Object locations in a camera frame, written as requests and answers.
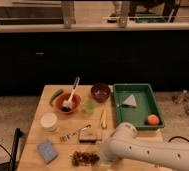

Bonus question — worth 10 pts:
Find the blue sponge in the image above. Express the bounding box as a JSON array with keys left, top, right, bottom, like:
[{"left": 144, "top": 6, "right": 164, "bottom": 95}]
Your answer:
[{"left": 37, "top": 139, "right": 58, "bottom": 164}]

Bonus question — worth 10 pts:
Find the green cucumber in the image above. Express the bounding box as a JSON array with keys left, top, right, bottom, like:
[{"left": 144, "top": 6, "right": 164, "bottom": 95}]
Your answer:
[{"left": 49, "top": 89, "right": 64, "bottom": 106}]

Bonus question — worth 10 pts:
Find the white lidded container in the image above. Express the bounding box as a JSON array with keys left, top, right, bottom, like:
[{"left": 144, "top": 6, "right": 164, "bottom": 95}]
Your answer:
[{"left": 40, "top": 113, "right": 58, "bottom": 131}]

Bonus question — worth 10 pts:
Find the small green cup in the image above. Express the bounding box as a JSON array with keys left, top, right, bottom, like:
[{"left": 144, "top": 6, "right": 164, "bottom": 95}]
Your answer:
[{"left": 84, "top": 100, "right": 95, "bottom": 114}]

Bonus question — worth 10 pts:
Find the orange fruit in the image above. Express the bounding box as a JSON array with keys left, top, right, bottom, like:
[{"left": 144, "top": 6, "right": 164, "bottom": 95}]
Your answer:
[{"left": 147, "top": 114, "right": 160, "bottom": 125}]

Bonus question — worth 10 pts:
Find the orange bowl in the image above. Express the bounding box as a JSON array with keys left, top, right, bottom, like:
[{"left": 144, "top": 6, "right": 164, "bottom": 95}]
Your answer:
[{"left": 54, "top": 93, "right": 81, "bottom": 114}]

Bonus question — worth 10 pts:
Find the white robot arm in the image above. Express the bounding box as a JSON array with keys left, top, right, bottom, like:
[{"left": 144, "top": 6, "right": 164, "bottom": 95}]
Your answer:
[{"left": 99, "top": 122, "right": 189, "bottom": 171}]

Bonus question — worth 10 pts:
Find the silver fork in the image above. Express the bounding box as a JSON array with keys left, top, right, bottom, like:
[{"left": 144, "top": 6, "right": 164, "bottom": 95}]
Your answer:
[{"left": 59, "top": 124, "right": 91, "bottom": 142}]

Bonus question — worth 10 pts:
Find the dark rectangular block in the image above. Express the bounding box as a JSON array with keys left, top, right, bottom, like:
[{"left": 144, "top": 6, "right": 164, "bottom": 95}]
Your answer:
[{"left": 78, "top": 131, "right": 102, "bottom": 143}]

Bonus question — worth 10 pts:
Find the dark purple bowl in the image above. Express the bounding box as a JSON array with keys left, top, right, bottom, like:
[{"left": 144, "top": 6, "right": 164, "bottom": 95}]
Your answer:
[{"left": 91, "top": 83, "right": 111, "bottom": 103}]

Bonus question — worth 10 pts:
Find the yellow banana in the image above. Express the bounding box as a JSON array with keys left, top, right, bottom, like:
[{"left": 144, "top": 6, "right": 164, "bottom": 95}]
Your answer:
[{"left": 100, "top": 109, "right": 107, "bottom": 129}]

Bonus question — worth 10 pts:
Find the green tray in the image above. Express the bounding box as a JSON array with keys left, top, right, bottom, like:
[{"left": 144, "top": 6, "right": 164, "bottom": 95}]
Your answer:
[{"left": 113, "top": 83, "right": 164, "bottom": 130}]

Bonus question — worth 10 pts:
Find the black chair frame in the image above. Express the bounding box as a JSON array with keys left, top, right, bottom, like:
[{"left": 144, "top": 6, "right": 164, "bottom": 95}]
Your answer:
[{"left": 0, "top": 128, "right": 24, "bottom": 171}]

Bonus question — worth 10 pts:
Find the black cable right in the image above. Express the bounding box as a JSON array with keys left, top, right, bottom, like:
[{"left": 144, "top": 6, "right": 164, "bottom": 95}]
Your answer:
[{"left": 167, "top": 135, "right": 189, "bottom": 144}]

